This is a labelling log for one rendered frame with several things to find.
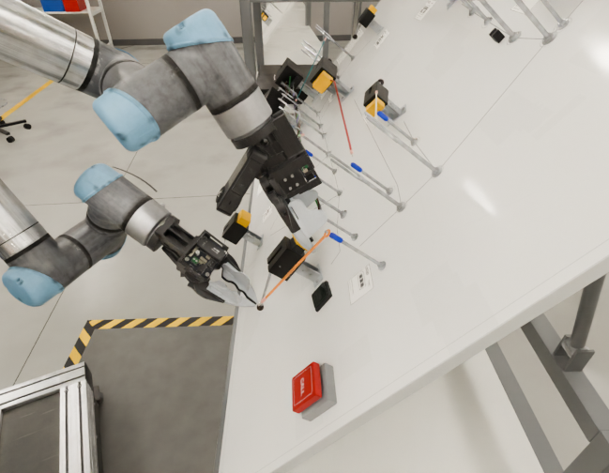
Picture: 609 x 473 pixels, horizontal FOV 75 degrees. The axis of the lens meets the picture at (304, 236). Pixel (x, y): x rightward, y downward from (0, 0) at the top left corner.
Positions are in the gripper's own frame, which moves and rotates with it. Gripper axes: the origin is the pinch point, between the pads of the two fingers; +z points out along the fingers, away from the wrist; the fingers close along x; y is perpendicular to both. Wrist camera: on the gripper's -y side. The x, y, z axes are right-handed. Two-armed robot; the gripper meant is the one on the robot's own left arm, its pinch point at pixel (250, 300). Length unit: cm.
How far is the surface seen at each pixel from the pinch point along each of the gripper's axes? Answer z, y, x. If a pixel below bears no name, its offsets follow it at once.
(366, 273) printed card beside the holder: 10.4, 20.2, 8.9
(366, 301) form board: 12.0, 21.9, 4.6
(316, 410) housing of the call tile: 14.1, 19.6, -11.0
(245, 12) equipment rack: -54, -28, 81
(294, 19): -147, -311, 405
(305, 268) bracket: 4.0, 8.4, 8.3
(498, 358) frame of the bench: 56, -5, 26
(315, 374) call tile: 11.4, 20.3, -7.5
